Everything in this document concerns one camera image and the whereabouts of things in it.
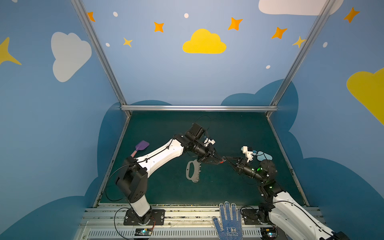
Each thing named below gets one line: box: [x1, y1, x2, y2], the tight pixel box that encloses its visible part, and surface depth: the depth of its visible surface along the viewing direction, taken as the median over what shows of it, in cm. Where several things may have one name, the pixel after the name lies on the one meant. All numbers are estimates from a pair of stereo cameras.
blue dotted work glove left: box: [212, 201, 244, 240], surface depth 75 cm
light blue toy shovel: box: [252, 151, 273, 162], surface depth 98 cm
